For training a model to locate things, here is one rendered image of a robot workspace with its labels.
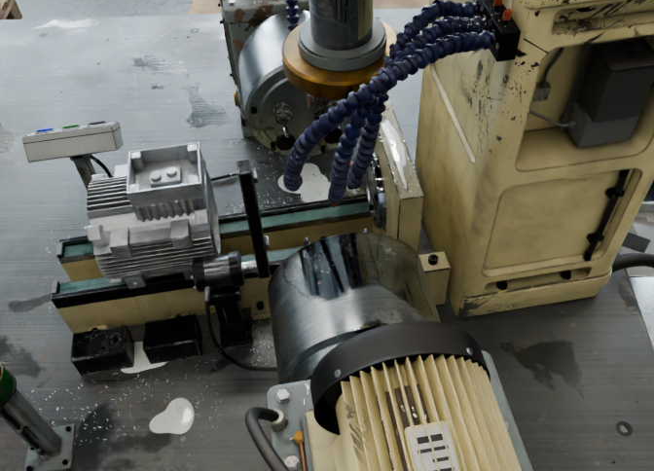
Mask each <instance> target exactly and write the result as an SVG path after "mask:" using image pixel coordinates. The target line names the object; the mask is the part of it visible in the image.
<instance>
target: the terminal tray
mask: <svg viewBox="0 0 654 471"><path fill-rule="evenodd" d="M191 146H195V148H194V149H190V147H191ZM133 154H137V155H138V156H137V157H134V156H133ZM192 177H196V180H195V181H192V180H191V178H192ZM205 184H206V174H205V166H204V163H203V157H202V153H201V149H200V143H199V142H195V143H188V144H181V145H174V146H166V147H160V148H153V149H146V150H138V151H131V152H128V164H127V197H128V200H129V202H130V205H131V207H132V209H133V211H134V213H135V216H136V218H137V220H138V221H139V220H141V222H142V223H144V222H145V219H148V220H149V221H150V222H152V221H153V218H156V219H157V220H158V221H159V220H160V219H161V217H163V218H164V219H167V217H168V216H171V218H174V217H175V215H178V216H179V217H182V216H183V214H186V215H187V216H189V215H190V213H192V212H193V213H194V215H195V211H196V210H202V209H208V207H207V204H208V202H207V200H206V196H207V186H206V190H205ZM134 185H135V186H136V189H132V188H131V187H132V186H134Z"/></svg>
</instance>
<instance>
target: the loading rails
mask: <svg viewBox="0 0 654 471"><path fill-rule="evenodd" d="M368 205H369V204H368V200H367V194H363V195H356V196H350V197H343V199H342V200H341V201H340V202H338V203H337V205H336V206H335V207H333V206H332V203H331V202H330V201H329V200H328V199H325V200H318V201H311V202H304V203H298V204H291V205H284V206H278V207H272V208H265V209H259V210H260V216H261V221H262V227H263V232H264V236H268V239H269V246H270V249H267V254H268V259H269V265H270V273H271V277H272V275H273V273H274V271H275V270H276V268H277V267H278V266H279V265H280V264H281V263H282V262H283V261H284V260H285V259H286V258H288V257H289V256H290V255H292V254H293V253H295V252H296V251H297V250H299V249H301V248H302V247H304V246H305V245H304V239H305V237H307V238H308V241H309V243H312V242H315V241H317V240H320V238H321V237H322V236H335V235H341V234H347V233H363V230H364V229H368V230H369V233H372V232H373V220H372V216H371V213H370V210H369V206H368ZM218 222H219V230H220V239H221V255H225V254H229V252H234V251H238V252H240V255H241V260H242V262H248V261H253V260H255V256H254V251H253V246H252V241H251V236H250V232H249V227H248V222H247V218H246V213H245V212H239V213H232V214H225V215H219V216H218ZM56 257H57V258H58V260H59V261H60V263H61V264H62V266H63V267H64V269H65V271H66V273H67V274H68V276H69V278H70V279H71V281H72V282H66V283H60V284H59V281H58V280H53V284H52V292H51V294H52V295H51V300H52V302H53V303H54V305H55V307H56V308H57V310H58V311H59V313H60V314H61V316H62V318H63V319H64V321H65V322H66V324H67V325H68V327H69V328H70V330H71V331H72V333H73V334H74V333H80V332H87V331H92V330H98V329H107V328H111V327H117V326H123V325H127V326H128V327H129V326H135V325H141V324H144V323H145V322H148V321H154V320H160V319H168V318H172V317H178V316H184V315H190V314H195V315H203V314H205V300H204V292H201V293H199V292H198V291H197V290H194V286H195V283H194V280H191V279H189V280H186V279H185V277H184V274H183V272H181V273H174V274H167V275H161V276H154V277H151V279H149V280H146V286H145V287H138V288H132V289H129V288H128V286H127V283H126V281H125V280H124V281H122V282H117V283H110V280H107V278H105V276H103V274H102V272H101V271H100V268H99V267H98V264H97V260H95V255H93V246H92V242H91V241H89V240H88V236H87V235H81V236H74V237H69V238H62V239H59V240H58V244H57V249H56ZM271 277H268V278H259V275H258V274H257V273H256V272H250V273H245V274H244V285H243V286H241V295H242V300H241V301H240V304H241V308H251V316H252V319H253V320H258V319H264V318H271V312H270V304H269V296H268V286H269V282H270V279H271Z"/></svg>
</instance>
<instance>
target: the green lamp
mask: <svg viewBox="0 0 654 471"><path fill-rule="evenodd" d="M1 366H2V374H1V377H0V404H2V403H3V402H4V401H6V400H7V399H8V397H9V396H10V395H11V393H12V391H13V388H14V380H13V378H12V376H11V375H10V373H9V372H8V371H7V370H6V369H5V368H4V366H3V365H2V364H1Z"/></svg>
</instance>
